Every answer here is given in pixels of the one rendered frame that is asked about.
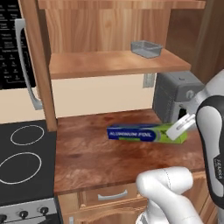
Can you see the wooden cabinet door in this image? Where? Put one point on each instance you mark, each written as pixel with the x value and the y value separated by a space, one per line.
pixel 208 38
pixel 38 73

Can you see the grey wall socket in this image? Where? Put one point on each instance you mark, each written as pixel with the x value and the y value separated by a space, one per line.
pixel 148 80

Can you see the wooden lower cupboard door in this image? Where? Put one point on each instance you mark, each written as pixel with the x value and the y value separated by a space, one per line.
pixel 108 216

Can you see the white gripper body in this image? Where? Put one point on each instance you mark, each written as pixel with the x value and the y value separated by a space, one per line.
pixel 176 131

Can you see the black hob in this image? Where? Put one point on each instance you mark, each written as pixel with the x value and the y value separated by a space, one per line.
pixel 26 160

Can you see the clear grey tupperware container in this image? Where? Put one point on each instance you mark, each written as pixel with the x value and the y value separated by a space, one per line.
pixel 145 48

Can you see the black stove knob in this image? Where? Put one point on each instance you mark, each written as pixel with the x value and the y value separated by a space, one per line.
pixel 2 218
pixel 23 214
pixel 44 210

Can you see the wooden drawer front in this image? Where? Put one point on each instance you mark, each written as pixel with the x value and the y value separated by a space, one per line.
pixel 113 194

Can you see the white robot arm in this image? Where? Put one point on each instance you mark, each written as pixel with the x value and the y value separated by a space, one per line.
pixel 166 189

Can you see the silver stove control panel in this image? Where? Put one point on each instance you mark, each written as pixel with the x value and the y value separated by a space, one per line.
pixel 29 212

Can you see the wooden cabinet shelf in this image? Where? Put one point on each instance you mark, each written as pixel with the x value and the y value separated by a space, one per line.
pixel 116 64

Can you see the grey coffee machine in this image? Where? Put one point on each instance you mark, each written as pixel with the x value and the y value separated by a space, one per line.
pixel 169 93

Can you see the blue green aluminum foil box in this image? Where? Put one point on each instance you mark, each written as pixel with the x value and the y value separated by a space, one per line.
pixel 131 134

